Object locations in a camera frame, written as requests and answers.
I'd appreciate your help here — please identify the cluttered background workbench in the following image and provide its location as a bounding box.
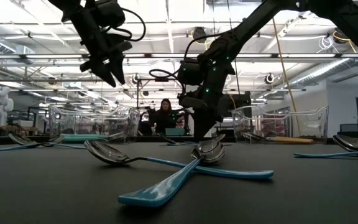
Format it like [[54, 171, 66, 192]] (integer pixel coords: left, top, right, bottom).
[[0, 119, 50, 137]]

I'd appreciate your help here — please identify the teal box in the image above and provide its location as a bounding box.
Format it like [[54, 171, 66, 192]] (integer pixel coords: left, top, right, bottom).
[[165, 128, 186, 136]]

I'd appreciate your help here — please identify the person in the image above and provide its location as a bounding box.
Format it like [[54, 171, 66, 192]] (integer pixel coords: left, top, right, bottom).
[[147, 98, 183, 135]]

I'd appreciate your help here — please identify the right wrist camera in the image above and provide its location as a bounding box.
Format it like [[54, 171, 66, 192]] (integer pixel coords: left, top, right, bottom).
[[177, 57, 202, 87]]

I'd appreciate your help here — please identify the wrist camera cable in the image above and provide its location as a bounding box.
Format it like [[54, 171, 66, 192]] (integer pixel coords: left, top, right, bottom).
[[149, 30, 229, 91], [104, 6, 147, 43]]

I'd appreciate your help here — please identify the white humanoid robot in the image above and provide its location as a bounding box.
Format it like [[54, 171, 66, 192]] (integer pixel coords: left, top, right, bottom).
[[0, 86, 14, 127]]

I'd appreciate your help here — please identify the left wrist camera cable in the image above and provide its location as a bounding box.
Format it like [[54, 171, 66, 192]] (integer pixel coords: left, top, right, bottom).
[[104, 6, 147, 43]]

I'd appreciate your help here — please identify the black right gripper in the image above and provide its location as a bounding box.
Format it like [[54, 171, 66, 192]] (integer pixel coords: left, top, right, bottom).
[[178, 46, 236, 141]]

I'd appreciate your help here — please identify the black keyboard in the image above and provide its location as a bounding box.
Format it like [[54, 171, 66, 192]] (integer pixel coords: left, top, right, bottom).
[[337, 123, 358, 138]]

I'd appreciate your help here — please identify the long ceiling light strip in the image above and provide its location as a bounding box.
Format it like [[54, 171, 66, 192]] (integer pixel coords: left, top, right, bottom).
[[0, 53, 358, 60]]

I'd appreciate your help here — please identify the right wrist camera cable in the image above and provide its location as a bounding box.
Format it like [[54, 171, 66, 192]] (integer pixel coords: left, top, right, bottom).
[[149, 30, 229, 91]]

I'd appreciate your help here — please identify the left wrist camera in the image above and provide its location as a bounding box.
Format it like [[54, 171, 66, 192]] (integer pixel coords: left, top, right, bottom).
[[87, 0, 126, 29]]

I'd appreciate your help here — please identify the black monitor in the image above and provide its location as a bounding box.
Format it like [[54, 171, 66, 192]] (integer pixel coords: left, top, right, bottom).
[[224, 93, 252, 118]]

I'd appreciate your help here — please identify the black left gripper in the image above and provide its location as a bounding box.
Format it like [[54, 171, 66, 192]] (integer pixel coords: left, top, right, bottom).
[[70, 4, 133, 88]]

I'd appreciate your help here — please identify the black gantry frame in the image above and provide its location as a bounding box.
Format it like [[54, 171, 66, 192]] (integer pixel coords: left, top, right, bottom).
[[136, 77, 186, 110]]

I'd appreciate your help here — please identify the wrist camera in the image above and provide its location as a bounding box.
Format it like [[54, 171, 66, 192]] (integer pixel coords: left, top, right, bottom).
[[87, 0, 126, 29], [177, 57, 202, 87]]

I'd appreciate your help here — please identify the black table mat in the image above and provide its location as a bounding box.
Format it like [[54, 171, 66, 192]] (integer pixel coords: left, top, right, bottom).
[[0, 136, 358, 224]]

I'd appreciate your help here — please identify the clear plastic bin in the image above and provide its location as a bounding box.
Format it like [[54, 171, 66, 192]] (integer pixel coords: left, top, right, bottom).
[[48, 105, 140, 144], [231, 105, 329, 145]]

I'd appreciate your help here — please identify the yellow hanging cable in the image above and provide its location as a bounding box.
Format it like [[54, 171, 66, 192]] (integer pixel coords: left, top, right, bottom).
[[271, 17, 301, 138]]

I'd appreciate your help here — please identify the white cable coil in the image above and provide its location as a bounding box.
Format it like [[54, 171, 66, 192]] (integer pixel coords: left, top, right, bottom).
[[318, 35, 335, 54]]

